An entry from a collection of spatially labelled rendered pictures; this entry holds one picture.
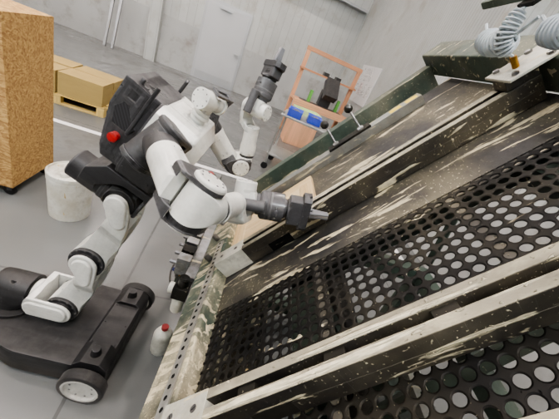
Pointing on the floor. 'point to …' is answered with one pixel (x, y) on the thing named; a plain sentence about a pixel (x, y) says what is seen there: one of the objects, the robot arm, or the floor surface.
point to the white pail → (66, 194)
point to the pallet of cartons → (83, 86)
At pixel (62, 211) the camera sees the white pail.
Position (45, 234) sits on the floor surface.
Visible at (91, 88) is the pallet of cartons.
